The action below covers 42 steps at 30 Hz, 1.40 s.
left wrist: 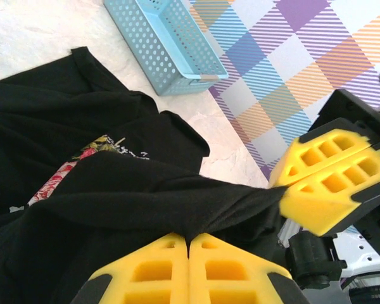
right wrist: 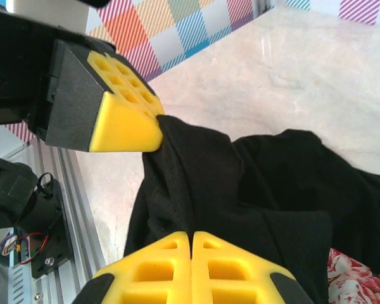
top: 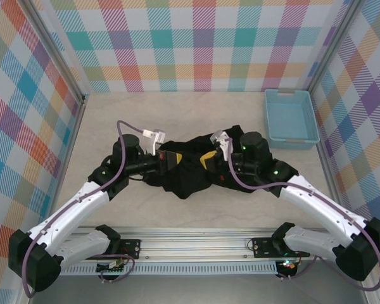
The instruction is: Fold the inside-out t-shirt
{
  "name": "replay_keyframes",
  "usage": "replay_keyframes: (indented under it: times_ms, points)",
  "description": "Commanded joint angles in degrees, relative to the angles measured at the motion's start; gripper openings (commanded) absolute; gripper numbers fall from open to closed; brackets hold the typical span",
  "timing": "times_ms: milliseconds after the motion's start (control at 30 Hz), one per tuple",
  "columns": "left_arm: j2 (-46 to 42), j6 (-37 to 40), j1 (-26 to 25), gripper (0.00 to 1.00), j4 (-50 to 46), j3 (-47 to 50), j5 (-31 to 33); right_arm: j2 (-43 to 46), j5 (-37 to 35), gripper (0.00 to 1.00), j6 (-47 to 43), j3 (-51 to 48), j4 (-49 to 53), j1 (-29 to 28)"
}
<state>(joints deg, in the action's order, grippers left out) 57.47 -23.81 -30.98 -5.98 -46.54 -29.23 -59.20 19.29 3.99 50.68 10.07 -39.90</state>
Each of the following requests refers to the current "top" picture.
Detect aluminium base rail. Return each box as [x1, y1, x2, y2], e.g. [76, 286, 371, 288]
[58, 225, 339, 262]

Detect aluminium frame leg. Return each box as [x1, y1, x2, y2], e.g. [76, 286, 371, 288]
[364, 281, 380, 304]
[16, 289, 35, 304]

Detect aluminium corner post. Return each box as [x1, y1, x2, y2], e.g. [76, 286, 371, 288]
[25, 0, 90, 105]
[305, 0, 364, 94]

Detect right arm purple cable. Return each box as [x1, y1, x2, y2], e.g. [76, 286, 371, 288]
[227, 137, 380, 291]

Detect light blue plastic basket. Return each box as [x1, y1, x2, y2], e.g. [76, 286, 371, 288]
[263, 88, 320, 150]

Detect aluminium side rail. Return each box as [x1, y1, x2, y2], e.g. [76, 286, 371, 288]
[309, 91, 349, 222]
[42, 93, 90, 238]

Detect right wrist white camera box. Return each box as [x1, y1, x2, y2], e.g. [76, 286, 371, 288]
[210, 129, 232, 152]

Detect white slotted cable duct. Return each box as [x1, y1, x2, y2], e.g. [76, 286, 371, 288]
[60, 261, 278, 276]

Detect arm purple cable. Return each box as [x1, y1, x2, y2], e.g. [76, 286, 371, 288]
[21, 120, 146, 298]
[227, 137, 380, 291]

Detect black t-shirt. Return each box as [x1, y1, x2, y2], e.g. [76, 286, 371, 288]
[142, 125, 273, 200]

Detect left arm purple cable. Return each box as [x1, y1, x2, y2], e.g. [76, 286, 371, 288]
[21, 120, 146, 298]

